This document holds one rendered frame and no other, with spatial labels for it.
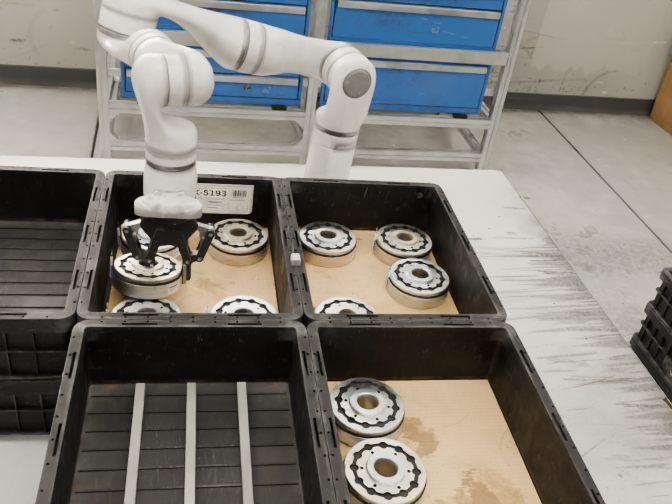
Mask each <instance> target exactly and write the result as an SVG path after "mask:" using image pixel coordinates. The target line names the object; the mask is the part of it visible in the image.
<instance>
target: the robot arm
mask: <svg viewBox="0 0 672 504"><path fill-rule="evenodd" d="M159 17H165V18H168V19H170V20H172V21H173V22H175V23H177V24H178V25H179V26H181V27H182V28H183V29H184V30H185V31H186V32H188V33H189V34H190V35H191V36H192V37H193V38H194V39H195V40H196V41H197V42H198V43H199V44H200V46H201V47H202V48H203V49H204V50H205V51H206V52H207V53H208V54H209V55H210V56H211V58H212V59H213V60H214V61H216V62H217V63H218V64H219V65H221V66H222V67H224V68H226V69H229V70H234V71H238V72H243V73H247V74H252V75H259V76H267V75H275V74H281V73H296V74H301V75H304V76H308V77H311V78H314V79H316V80H319V81H321V82H323V83H324V84H326V85H327V86H328V88H329V89H330V91H329V96H328V100H327V104H326V105H324V106H321V107H320V108H319V109H318V110H317V112H316V116H315V121H314V126H313V131H312V137H311V142H310V147H309V152H308V158H307V163H306V168H305V173H304V178H324V179H348V177H349V173H350V168H351V164H352V160H353V155H354V151H355V147H356V142H357V138H358V134H359V129H360V126H361V125H362V123H363V122H364V120H365V119H366V116H367V113H368V110H369V106H370V103H371V99H372V96H373V92H374V88H375V83H376V70H375V67H374V66H373V64H372V63H371V62H370V61H369V60H368V59H367V57H366V56H365V55H364V54H363V53H362V52H360V51H359V49H357V48H356V47H354V46H353V45H350V44H348V43H343V42H337V41H329V40H322V39H315V38H309V37H305V36H301V35H298V34H295V33H292V32H289V31H286V30H283V29H279V28H276V27H272V26H269V25H266V24H263V23H260V22H256V21H252V20H248V19H245V18H241V17H236V16H232V15H227V14H223V13H219V12H214V11H210V10H206V9H202V8H199V7H195V6H192V5H189V4H186V3H183V2H179V1H176V0H102V5H101V10H100V15H99V20H98V25H97V40H98V42H99V44H100V46H101V47H102V48H103V49H104V50H106V51H107V52H108V53H110V54H111V55H113V56H114V57H116V58H117V59H119V60H121V61H122V62H124V63H126V64H128V65H129V66H131V67H132V70H131V80H132V84H133V88H134V91H135V94H136V97H137V100H138V103H139V106H140V110H141V113H142V118H143V122H144V129H145V167H144V176H143V196H141V197H139V198H137V199H136V200H135V202H134V213H135V214H136V215H138V216H141V218H140V220H136V221H131V220H129V219H126V220H124V223H123V229H122V232H123V235H124V237H125V239H126V242H127V244H128V247H129V249H130V251H131V254H132V256H133V258H134V259H135V260H143V261H144V262H145V267H155V255H156V253H157V251H158V248H159V246H167V245H170V246H174V247H178V249H179V252H180V254H181V257H182V284H186V281H190V279H191V264H192V263H193V262H196V261H197V262H202V261H203V259H204V257H205V255H206V253H207V251H208V249H209V246H210V244H211V242H212V240H213V238H214V236H215V225H214V224H213V223H208V224H207V225H206V224H202V223H199V222H198V219H197V218H200V217H201V216H202V207H203V205H202V203H201V202H200V201H199V200H197V199H196V195H197V169H196V155H197V129H196V127H195V125H194V124H193V123H192V122H191V121H189V120H187V119H185V118H181V117H177V116H172V115H168V114H165V113H162V112H161V108H163V107H191V106H198V105H201V104H203V103H205V102H206V101H207V100H208V99H209V98H210V96H211V95H212V92H213V89H214V74H213V70H212V68H211V66H210V64H209V62H208V61H207V59H206V58H205V57H204V56H203V55H202V54H201V53H199V52H198V51H196V50H194V49H191V48H188V47H185V46H182V45H178V44H175V43H174V42H173V41H172V40H171V39H170V38H169V37H168V36H167V35H165V34H164V33H162V32H160V31H158V30H157V25H158V20H159ZM140 228H142V230H143V231H144V232H145V233H146V234H147V235H148V237H149V238H150V242H149V245H148V248H147V249H144V248H142V246H141V243H140V241H139V239H138V236H137V235H138V234H139V229H140ZM197 230H198V231H199V237H200V238H201V239H200V241H199V243H198V245H197V248H196V250H193V251H191V250H190V246H189V241H188V239H189V238H190V237H191V236H192V235H193V234H194V233H195V232H196V231H197Z"/></svg>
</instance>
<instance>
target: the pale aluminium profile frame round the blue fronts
mask: <svg viewBox="0 0 672 504"><path fill-rule="evenodd" d="M531 1H532V0H518V3H517V6H507V7H506V11H505V14H515V15H514V19H513V22H512V26H511V30H510V34H509V38H508V42H507V46H506V49H505V52H495V51H480V50H465V49H450V48H435V47H420V46H405V45H390V44H375V43H360V42H345V41H337V42H343V43H348V44H350V45H353V46H354V47H356V48H357V49H359V51H360V52H362V53H363V54H364V55H365V56H366V57H375V58H391V59H407V60H423V61H439V62H455V63H471V64H487V65H501V69H500V72H499V76H498V80H497V84H496V88H495V89H488V88H486V90H485V94H484V96H493V99H492V103H491V107H490V109H489V108H488V107H487V106H486V105H485V103H484V102H482V106H481V110H480V114H479V115H478V116H479V117H475V116H467V115H466V114H455V113H447V115H440V113H438V114H410V113H389V112H368V113H367V116H366V119H365V120H364V122H363V123H364V124H387V125H411V126H434V127H456V128H457V129H458V131H459V132H460V134H461V135H462V136H463V138H464V139H465V141H466V142H467V144H468V145H469V147H470V148H471V149H472V150H458V149H430V148H402V147H374V146H356V147H355V151H354V155H353V158H378V159H409V160H440V161H471V162H476V165H475V169H484V170H486V168H487V164H488V160H489V156H490V153H491V149H492V145H493V142H494V138H495V134H496V130H497V127H498V123H499V119H500V116H501V112H502V108H503V105H504V101H505V97H506V93H507V90H508V86H509V82H510V79H511V75H512V71H513V67H514V64H515V60H516V56H517V53H518V49H519V45H520V42H521V38H522V34H523V30H524V27H525V23H526V19H527V16H528V12H529V8H530V4H531ZM101 5H102V0H92V7H93V24H94V42H95V60H96V78H97V96H98V114H99V132H100V150H101V158H112V152H111V150H130V151H145V138H122V137H120V136H118V135H117V134H116V133H115V132H114V131H113V130H114V123H115V117H116V115H119V113H129V114H142V113H141V110H140V106H139V103H138V100H137V101H129V100H118V97H121V68H120V60H119V59H117V58H116V57H114V56H113V55H111V54H110V53H108V55H107V51H106V50H104V49H103V48H102V47H101V46H100V44H99V42H98V40H97V25H98V20H99V15H100V10H101ZM327 7H328V0H316V7H315V16H314V25H313V34H312V38H315V39H322V40H324V32H325V24H326V15H327ZM157 30H158V31H160V32H162V33H164V34H165V35H167V36H168V37H169V38H170V39H171V40H172V41H173V42H174V43H175V44H178V45H184V46H200V44H199V43H198V42H197V41H196V40H195V39H194V38H193V37H192V36H191V35H190V34H189V33H188V32H186V31H181V30H166V29H157ZM321 84H322V82H321V81H319V80H316V79H314V78H311V77H308V79H306V78H303V87H302V96H301V106H300V108H298V107H297V106H284V105H272V106H271V107H259V106H237V105H215V104H201V105H198V106H191V107H163V108H161V112H162V113H165V114H168V115H176V116H199V117H223V118H246V119H270V120H290V121H291V124H292V127H293V131H294V134H295V138H296V141H294V142H292V144H290V143H262V142H234V141H206V140H197V153H223V154H254V155H285V156H299V161H298V164H306V163H307V158H308V152H309V147H310V142H311V137H312V131H313V126H314V121H315V116H316V112H317V110H318V109H315V108H316V99H317V96H318V97H320V93H321ZM471 128H481V129H484V134H483V138H482V142H481V141H480V140H479V139H478V137H477V136H476V135H475V133H474V132H473V130H472V129H471Z"/></svg>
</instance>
